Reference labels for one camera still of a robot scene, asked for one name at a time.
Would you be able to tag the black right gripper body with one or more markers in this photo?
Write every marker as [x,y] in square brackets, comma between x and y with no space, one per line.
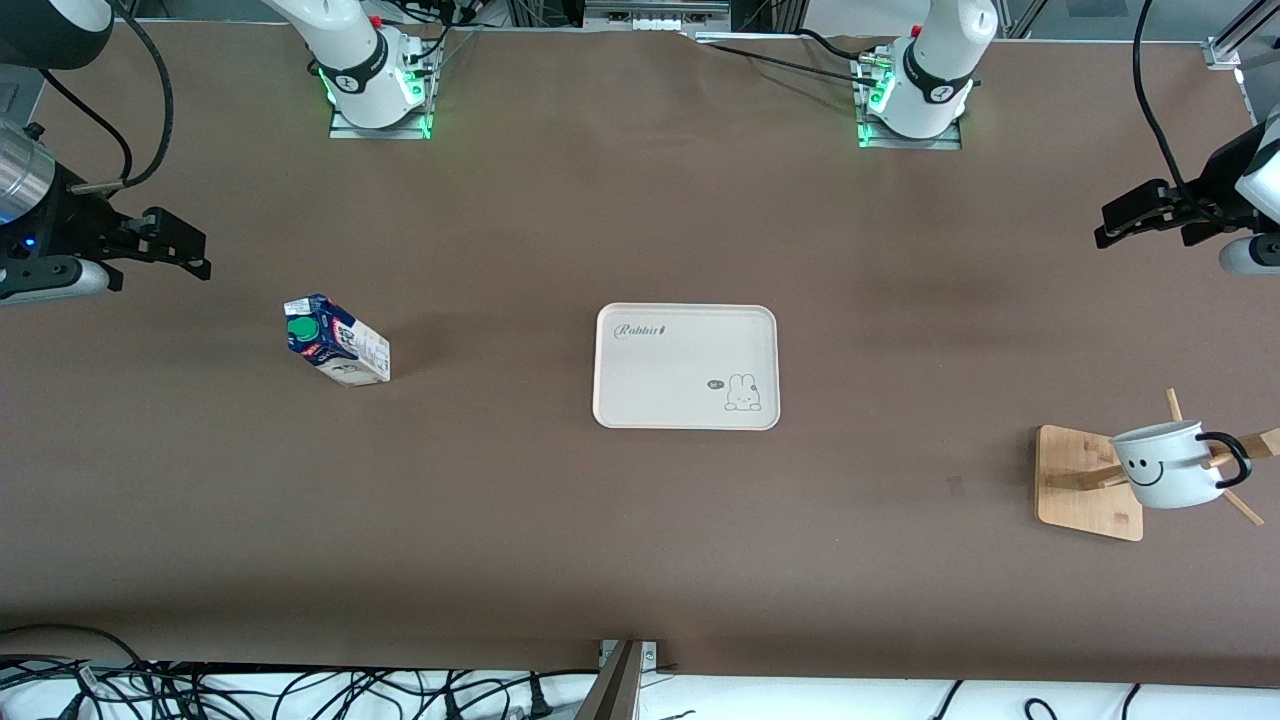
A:
[72,222]

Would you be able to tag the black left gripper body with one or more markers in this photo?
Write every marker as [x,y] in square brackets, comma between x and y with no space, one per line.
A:
[1213,182]

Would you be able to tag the blue white milk carton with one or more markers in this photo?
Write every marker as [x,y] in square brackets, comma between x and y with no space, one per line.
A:
[340,345]

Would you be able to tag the white smiley face mug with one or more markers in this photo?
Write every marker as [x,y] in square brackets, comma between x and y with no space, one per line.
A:
[1165,465]

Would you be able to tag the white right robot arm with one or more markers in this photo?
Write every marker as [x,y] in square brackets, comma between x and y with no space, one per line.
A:
[350,60]

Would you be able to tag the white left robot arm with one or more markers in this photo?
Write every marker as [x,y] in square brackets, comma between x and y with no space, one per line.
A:
[935,70]

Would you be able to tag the cream rabbit print tray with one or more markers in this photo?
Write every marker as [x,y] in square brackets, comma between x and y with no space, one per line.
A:
[680,370]

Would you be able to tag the wooden mug tree stand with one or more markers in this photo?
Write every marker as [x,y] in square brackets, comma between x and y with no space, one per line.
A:
[1085,490]

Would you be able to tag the white power strip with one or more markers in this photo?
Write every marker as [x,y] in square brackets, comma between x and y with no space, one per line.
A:
[650,20]

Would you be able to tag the black power plug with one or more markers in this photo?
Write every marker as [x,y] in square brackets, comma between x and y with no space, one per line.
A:
[537,695]

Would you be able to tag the aluminium frame profile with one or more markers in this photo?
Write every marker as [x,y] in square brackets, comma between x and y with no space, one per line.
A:
[1235,40]

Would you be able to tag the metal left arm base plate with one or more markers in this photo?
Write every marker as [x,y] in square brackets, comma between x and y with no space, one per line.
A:
[950,141]

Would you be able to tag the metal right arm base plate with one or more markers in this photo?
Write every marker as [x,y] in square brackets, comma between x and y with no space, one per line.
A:
[400,130]

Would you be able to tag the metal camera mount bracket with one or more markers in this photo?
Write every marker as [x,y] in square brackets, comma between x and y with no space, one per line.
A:
[620,690]

